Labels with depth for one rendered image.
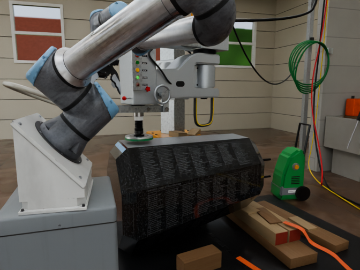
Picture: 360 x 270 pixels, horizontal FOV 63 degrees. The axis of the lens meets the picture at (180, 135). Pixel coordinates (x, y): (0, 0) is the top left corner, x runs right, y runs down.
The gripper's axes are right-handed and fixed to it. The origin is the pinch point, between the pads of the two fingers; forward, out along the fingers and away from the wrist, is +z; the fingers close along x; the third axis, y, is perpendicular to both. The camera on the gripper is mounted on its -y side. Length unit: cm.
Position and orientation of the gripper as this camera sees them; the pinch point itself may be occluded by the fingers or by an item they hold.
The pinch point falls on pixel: (105, 93)
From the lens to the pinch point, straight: 133.2
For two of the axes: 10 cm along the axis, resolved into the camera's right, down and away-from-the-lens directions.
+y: -6.2, 1.1, 7.8
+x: -7.8, 0.0, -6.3
